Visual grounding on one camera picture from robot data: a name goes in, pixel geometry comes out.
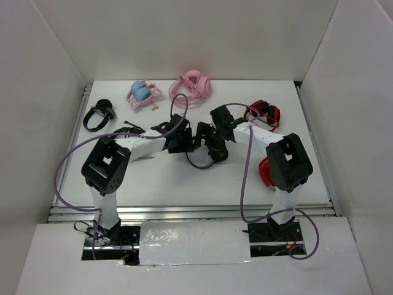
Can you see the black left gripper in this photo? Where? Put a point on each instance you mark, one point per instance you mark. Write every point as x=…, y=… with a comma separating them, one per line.
x=187, y=145

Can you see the red black headphones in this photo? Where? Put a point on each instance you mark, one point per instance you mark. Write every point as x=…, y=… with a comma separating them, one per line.
x=264, y=112

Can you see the black Panasonic wired headphones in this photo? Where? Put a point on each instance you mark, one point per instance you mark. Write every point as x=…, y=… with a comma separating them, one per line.
x=205, y=158

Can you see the pink blue cat-ear headphones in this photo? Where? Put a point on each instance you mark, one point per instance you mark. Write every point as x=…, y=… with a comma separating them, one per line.
x=143, y=93

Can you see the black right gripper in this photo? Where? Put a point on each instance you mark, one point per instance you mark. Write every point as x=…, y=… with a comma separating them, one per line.
x=203, y=128

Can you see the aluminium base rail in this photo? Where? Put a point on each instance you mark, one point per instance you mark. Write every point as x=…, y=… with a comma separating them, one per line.
x=180, y=213

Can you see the white taped cover sheet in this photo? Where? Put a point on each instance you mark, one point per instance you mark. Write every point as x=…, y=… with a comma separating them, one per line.
x=193, y=243

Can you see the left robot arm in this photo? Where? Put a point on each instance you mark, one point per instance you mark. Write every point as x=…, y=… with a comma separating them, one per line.
x=105, y=167

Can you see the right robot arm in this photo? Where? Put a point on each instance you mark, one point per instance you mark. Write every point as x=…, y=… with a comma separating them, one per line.
x=286, y=166

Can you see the small black headphones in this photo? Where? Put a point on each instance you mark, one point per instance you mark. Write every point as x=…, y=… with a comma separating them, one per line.
x=99, y=115

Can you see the black headset with microphone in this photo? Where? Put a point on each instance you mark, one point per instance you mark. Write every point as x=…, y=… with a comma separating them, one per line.
x=128, y=129

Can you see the pink gaming headphones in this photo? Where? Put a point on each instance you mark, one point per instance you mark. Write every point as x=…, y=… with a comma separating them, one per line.
x=192, y=88

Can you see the folded red headphones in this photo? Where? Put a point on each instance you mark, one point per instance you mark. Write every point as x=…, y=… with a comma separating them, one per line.
x=265, y=174

